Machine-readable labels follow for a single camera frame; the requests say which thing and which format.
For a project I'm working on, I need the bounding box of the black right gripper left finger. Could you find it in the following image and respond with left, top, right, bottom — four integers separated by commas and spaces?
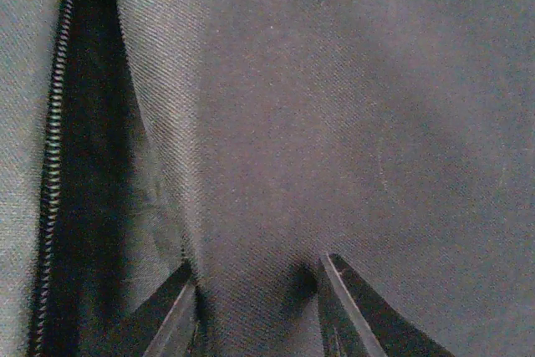
120, 262, 199, 356

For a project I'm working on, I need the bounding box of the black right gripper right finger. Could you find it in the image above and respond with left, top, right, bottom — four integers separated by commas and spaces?
318, 253, 452, 357

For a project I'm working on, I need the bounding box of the black student bag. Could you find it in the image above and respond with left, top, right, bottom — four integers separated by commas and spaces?
1, 0, 534, 356

